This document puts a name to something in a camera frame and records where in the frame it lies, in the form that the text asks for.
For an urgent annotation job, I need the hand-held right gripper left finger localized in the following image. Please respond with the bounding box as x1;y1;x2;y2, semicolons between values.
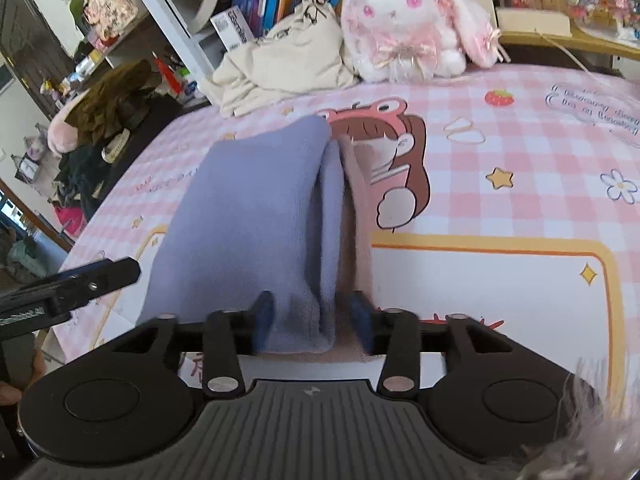
107;290;276;399

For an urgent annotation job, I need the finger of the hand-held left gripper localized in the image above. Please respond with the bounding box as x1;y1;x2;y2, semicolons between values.
0;257;142;318

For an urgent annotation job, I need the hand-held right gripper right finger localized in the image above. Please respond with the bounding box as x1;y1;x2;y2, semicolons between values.
347;290;531;396

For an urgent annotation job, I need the purple and brown sweater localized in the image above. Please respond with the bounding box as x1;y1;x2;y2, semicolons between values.
137;115;373;363

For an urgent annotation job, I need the person's left hand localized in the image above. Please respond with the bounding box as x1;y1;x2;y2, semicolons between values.
0;347;47;407

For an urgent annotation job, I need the magenta bag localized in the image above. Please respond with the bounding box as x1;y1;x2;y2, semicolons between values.
54;204;87;239

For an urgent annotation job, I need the black bag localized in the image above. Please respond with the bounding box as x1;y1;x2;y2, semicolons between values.
55;92;183;221

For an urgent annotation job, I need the large pink plush toy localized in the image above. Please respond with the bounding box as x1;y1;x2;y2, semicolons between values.
47;92;96;156

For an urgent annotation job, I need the olive green cloth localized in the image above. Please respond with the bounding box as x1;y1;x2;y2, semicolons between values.
65;60;161;146

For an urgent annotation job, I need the pink checked printed blanket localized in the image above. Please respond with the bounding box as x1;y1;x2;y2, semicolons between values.
42;62;640;411

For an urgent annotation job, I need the dark wooden door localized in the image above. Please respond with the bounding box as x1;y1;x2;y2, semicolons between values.
0;0;76;116

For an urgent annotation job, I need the cream cloth bag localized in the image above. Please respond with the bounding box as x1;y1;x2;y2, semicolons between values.
202;0;358;118

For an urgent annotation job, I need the white bookshelf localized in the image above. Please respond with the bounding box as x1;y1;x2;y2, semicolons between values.
115;0;640;111

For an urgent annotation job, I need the pale fuzzy cloth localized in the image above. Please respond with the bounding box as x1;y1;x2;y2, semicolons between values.
515;360;640;480

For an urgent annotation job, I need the pink flower bouquet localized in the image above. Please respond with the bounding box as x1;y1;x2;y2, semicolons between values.
62;0;138;43

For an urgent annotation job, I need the white paper box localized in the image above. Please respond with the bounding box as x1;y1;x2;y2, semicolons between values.
210;5;248;53

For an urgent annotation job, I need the white and pink plush bunny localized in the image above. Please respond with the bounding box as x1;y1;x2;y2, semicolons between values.
340;0;503;83

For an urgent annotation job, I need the cream hardcover book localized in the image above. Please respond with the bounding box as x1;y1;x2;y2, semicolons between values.
495;5;571;38

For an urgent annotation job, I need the white strap watch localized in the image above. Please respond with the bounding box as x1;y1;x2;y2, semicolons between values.
100;127;132;163

